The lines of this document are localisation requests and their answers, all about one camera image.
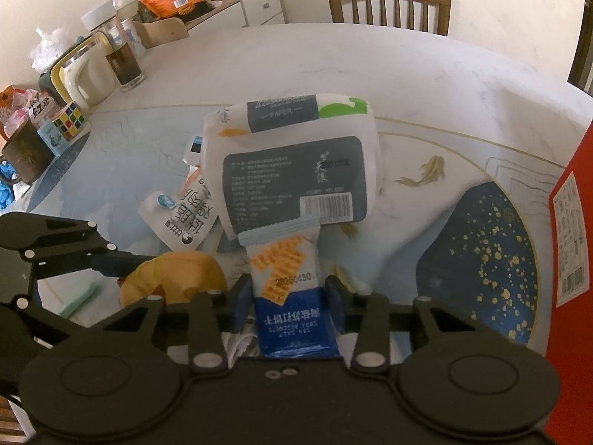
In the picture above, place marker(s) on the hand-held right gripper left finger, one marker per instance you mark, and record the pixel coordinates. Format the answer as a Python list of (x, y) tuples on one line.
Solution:
[(243, 306)]

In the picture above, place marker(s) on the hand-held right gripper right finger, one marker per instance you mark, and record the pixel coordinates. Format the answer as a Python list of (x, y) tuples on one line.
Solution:
[(334, 306)]

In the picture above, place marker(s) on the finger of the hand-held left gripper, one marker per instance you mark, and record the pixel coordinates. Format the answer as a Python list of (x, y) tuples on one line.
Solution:
[(28, 329), (116, 264)]

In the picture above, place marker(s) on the blue white cracker packet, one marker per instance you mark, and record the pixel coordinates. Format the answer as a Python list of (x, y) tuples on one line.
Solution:
[(287, 287)]

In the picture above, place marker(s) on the mint green bar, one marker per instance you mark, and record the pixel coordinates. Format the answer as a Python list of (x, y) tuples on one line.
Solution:
[(78, 299)]

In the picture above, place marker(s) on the yellow bread bun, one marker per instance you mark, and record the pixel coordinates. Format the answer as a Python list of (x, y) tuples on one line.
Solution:
[(185, 273)]

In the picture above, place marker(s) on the white grey tissue pack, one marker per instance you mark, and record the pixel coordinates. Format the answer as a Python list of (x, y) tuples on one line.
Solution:
[(287, 171)]

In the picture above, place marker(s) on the red cardboard box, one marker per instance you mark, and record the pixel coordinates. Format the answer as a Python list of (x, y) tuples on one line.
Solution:
[(581, 380)]

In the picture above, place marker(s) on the white lettered sachet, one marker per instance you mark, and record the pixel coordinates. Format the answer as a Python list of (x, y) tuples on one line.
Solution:
[(185, 218)]

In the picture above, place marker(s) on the blue crumpled plastic bag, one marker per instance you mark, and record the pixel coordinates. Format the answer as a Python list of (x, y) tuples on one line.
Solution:
[(8, 185)]

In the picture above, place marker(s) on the dark mug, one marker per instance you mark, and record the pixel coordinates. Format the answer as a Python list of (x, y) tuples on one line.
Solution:
[(23, 157)]

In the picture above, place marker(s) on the blue white flat packet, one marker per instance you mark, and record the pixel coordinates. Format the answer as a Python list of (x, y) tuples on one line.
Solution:
[(194, 148)]

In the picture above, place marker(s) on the small light blue box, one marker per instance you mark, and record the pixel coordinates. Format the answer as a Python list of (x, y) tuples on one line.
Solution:
[(52, 138)]

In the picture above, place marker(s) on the colourful puzzle cube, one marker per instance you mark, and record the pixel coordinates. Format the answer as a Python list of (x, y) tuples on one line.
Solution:
[(69, 120)]

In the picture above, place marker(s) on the pink red snack packet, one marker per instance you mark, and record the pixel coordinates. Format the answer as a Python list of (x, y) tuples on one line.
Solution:
[(21, 106)]

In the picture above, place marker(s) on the white electric kettle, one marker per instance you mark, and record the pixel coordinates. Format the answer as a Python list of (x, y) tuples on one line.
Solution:
[(92, 83)]

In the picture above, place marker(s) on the yellow rimmed dark container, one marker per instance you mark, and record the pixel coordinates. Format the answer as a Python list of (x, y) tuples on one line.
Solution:
[(53, 72)]

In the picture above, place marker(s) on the glass bottle with dark liquid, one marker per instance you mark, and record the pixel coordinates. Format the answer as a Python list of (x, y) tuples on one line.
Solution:
[(120, 55)]

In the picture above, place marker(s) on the white crumpled plastic bag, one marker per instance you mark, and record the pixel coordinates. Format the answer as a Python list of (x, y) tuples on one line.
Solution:
[(53, 46)]

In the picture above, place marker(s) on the light wooden chair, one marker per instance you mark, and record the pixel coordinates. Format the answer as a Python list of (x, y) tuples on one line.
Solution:
[(162, 32)]

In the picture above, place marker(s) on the white side cabinet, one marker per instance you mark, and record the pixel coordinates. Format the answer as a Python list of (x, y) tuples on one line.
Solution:
[(259, 4)]

